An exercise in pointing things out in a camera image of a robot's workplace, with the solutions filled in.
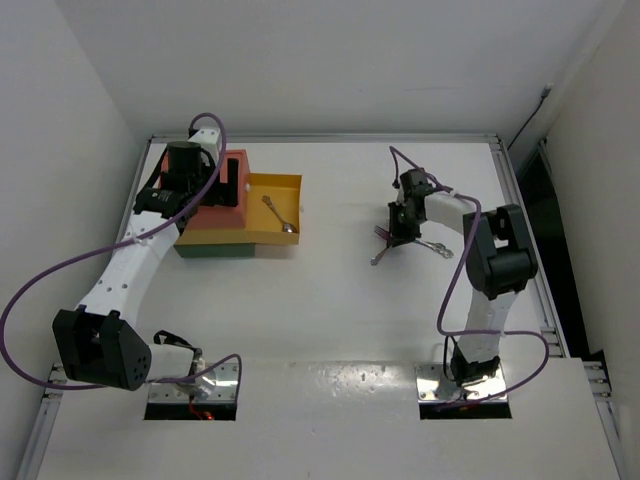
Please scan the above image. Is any silver metal fork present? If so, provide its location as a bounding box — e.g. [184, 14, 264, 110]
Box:
[414, 240, 454, 259]

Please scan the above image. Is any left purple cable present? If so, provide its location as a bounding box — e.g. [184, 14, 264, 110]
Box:
[0, 112, 244, 389]

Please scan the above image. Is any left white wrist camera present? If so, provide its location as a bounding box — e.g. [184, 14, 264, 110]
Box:
[188, 128, 222, 159]

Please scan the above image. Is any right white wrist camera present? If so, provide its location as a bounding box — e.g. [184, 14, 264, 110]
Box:
[395, 186, 407, 206]

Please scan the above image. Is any pink metallic fork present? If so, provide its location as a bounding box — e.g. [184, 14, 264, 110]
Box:
[370, 225, 393, 266]

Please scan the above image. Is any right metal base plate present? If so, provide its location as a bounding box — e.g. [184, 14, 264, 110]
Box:
[415, 363, 506, 406]

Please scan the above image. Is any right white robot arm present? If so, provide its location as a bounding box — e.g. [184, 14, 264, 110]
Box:
[387, 168, 538, 385]

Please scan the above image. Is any green bottom drawer box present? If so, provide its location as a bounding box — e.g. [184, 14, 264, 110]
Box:
[174, 243, 256, 259]

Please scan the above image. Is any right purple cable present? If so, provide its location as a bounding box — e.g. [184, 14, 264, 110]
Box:
[388, 145, 551, 404]

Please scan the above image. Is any silver metal spoon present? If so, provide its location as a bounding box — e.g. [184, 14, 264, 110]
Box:
[262, 195, 298, 234]

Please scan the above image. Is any black wall cable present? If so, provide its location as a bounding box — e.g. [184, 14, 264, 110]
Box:
[506, 83, 554, 151]

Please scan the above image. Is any purple cable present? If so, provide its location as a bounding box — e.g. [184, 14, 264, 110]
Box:
[0, 112, 244, 389]
[388, 145, 551, 404]

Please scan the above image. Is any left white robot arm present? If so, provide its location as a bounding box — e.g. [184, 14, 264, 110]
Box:
[52, 128, 226, 391]

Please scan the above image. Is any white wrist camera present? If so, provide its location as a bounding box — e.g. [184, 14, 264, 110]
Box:
[395, 186, 407, 206]
[188, 128, 222, 159]

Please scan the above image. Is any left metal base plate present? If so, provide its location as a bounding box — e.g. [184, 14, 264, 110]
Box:
[147, 359, 240, 405]

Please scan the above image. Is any metal base plate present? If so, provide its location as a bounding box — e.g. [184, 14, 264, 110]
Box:
[415, 363, 506, 406]
[147, 359, 240, 405]

